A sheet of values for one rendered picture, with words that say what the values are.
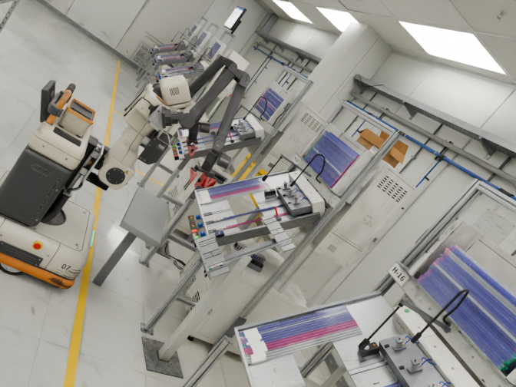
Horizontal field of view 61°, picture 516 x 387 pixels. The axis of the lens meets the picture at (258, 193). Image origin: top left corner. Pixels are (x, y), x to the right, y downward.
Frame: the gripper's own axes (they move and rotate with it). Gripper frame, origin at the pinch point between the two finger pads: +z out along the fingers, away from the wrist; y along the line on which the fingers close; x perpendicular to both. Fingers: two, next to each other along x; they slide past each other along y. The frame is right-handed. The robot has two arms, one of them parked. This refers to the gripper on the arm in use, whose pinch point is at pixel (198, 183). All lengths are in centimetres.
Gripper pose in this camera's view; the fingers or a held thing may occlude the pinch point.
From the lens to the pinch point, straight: 243.2
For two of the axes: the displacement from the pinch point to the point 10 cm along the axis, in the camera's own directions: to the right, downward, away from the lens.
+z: -4.7, 8.4, 2.5
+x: -4.6, -4.8, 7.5
